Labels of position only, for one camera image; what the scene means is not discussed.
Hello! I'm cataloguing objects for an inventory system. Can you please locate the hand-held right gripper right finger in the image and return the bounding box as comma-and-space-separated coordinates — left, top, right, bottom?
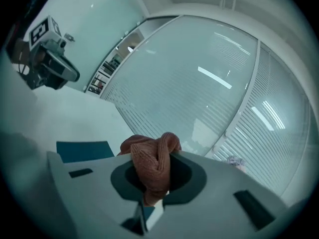
147, 150, 290, 239

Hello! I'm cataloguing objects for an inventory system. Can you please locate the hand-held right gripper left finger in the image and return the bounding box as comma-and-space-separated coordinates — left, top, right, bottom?
47, 151, 145, 239

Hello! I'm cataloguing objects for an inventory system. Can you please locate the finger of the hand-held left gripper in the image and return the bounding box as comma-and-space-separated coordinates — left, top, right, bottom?
42, 51, 80, 82

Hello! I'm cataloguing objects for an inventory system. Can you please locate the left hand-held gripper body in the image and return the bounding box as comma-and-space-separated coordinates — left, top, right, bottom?
26, 15, 69, 91

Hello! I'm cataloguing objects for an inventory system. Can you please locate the dark teal box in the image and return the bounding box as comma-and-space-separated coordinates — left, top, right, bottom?
56, 140, 115, 164

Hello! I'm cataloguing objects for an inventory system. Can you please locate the reddish brown cloth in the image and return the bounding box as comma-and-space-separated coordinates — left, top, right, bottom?
117, 132, 182, 206

